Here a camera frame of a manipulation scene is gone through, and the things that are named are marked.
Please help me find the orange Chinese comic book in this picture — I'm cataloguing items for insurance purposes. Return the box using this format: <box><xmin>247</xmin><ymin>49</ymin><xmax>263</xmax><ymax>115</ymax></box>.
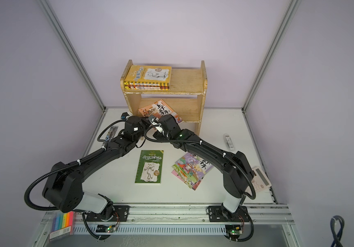
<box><xmin>138</xmin><ymin>99</ymin><xmax>183</xmax><ymax>124</ymax></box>

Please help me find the red wimpy kid book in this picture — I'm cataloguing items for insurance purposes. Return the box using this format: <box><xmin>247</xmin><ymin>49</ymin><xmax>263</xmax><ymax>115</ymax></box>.
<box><xmin>124</xmin><ymin>84</ymin><xmax>170</xmax><ymax>90</ymax></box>

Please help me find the yellow green-edged wimpy kid book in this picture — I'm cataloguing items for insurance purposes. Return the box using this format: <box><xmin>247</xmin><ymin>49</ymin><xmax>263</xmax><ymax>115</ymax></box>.
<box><xmin>123</xmin><ymin>65</ymin><xmax>172</xmax><ymax>86</ymax></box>

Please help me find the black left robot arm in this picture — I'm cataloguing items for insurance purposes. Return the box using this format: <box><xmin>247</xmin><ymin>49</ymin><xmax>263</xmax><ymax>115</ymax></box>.
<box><xmin>24</xmin><ymin>116</ymin><xmax>151</xmax><ymax>221</ymax></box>

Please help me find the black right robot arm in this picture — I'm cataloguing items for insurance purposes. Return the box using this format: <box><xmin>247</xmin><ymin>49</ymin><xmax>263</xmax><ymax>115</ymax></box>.
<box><xmin>144</xmin><ymin>114</ymin><xmax>256</xmax><ymax>221</ymax></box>

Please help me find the grey metal ruler strip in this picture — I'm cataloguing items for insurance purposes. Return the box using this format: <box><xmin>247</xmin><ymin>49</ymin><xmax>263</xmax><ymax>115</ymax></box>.
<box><xmin>104</xmin><ymin>126</ymin><xmax>118</xmax><ymax>142</ymax></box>

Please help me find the wooden two-tier bookshelf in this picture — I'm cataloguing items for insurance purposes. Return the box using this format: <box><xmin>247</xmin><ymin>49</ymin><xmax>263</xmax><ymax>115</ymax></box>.
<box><xmin>120</xmin><ymin>60</ymin><xmax>208</xmax><ymax>134</ymax></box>

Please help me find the green wimpy kid book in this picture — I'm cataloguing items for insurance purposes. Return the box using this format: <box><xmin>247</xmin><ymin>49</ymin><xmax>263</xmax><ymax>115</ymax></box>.
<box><xmin>135</xmin><ymin>150</ymin><xmax>164</xmax><ymax>184</ymax></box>

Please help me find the green pink bottom comic book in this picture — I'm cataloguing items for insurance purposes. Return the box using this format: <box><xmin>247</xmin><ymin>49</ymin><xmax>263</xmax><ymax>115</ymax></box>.
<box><xmin>172</xmin><ymin>163</ymin><xmax>201</xmax><ymax>190</ymax></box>

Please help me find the pink calculator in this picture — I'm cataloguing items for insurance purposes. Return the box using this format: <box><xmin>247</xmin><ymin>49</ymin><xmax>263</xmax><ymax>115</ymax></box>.
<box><xmin>252</xmin><ymin>166</ymin><xmax>272</xmax><ymax>194</ymax></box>

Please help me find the left controller circuit board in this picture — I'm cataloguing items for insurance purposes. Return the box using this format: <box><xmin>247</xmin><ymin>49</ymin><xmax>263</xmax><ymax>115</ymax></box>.
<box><xmin>95</xmin><ymin>225</ymin><xmax>118</xmax><ymax>234</ymax></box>

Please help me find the controller circuit board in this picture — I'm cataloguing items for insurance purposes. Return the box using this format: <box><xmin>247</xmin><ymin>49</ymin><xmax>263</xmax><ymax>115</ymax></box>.
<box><xmin>225</xmin><ymin>225</ymin><xmax>243</xmax><ymax>235</ymax></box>
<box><xmin>95</xmin><ymin>225</ymin><xmax>118</xmax><ymax>234</ymax></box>

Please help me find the right controller circuit board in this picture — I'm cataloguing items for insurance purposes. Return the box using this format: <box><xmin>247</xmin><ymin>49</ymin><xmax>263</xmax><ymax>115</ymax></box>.
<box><xmin>225</xmin><ymin>225</ymin><xmax>243</xmax><ymax>235</ymax></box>

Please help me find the pack of coloured highlighters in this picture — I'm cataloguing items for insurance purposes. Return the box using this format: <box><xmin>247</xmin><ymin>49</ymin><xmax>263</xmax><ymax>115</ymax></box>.
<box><xmin>49</xmin><ymin>212</ymin><xmax>75</xmax><ymax>242</ymax></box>

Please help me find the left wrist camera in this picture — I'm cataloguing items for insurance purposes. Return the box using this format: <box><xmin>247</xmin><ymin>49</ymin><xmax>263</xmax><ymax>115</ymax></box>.
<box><xmin>120</xmin><ymin>112</ymin><xmax>131</xmax><ymax>120</ymax></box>

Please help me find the white slotted cable duct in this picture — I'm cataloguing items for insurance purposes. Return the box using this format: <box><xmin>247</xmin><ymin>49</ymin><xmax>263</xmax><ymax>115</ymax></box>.
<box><xmin>89</xmin><ymin>224</ymin><xmax>226</xmax><ymax>236</ymax></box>

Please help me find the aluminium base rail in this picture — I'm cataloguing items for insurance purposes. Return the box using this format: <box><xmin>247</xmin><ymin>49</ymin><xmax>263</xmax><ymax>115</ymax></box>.
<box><xmin>41</xmin><ymin>203</ymin><xmax>295</xmax><ymax>225</ymax></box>

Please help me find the black cable bundle at corner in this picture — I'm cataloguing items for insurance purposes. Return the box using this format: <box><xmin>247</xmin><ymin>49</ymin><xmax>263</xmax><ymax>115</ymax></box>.
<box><xmin>330</xmin><ymin>215</ymin><xmax>346</xmax><ymax>247</ymax></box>

